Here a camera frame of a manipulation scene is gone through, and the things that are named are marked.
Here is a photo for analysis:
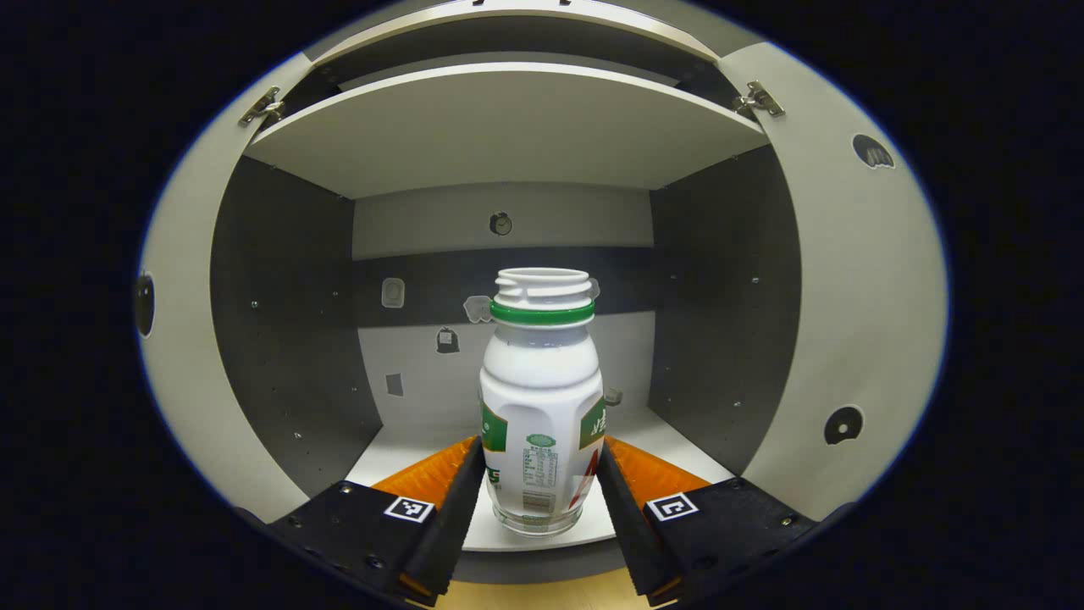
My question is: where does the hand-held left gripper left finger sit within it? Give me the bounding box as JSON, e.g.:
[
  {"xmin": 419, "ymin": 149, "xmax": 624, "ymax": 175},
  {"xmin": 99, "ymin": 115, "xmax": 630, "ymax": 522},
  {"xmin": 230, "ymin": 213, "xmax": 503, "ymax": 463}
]
[{"xmin": 267, "ymin": 435, "xmax": 488, "ymax": 607}]

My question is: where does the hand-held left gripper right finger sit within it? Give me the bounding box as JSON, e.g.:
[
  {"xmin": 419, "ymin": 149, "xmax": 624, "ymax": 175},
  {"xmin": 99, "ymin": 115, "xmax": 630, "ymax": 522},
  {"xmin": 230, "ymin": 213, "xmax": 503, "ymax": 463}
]
[{"xmin": 595, "ymin": 435, "xmax": 818, "ymax": 607}]

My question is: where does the white bottle green neck ring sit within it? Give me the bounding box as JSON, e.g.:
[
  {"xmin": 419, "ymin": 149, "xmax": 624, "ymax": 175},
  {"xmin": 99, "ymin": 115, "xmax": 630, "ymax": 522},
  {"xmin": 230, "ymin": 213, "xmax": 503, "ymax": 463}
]
[{"xmin": 478, "ymin": 267, "xmax": 606, "ymax": 537}]

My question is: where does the white and grey cabinet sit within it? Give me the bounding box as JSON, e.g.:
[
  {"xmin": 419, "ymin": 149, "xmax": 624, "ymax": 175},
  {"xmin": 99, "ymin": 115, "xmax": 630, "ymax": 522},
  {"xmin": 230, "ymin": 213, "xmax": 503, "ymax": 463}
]
[{"xmin": 207, "ymin": 0, "xmax": 805, "ymax": 585}]

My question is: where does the metal door hinge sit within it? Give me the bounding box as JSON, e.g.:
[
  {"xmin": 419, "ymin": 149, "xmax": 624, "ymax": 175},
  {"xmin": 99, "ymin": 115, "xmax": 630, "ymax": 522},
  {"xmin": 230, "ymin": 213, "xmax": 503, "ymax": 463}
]
[
  {"xmin": 240, "ymin": 85, "xmax": 285, "ymax": 128},
  {"xmin": 733, "ymin": 80, "xmax": 786, "ymax": 118}
]

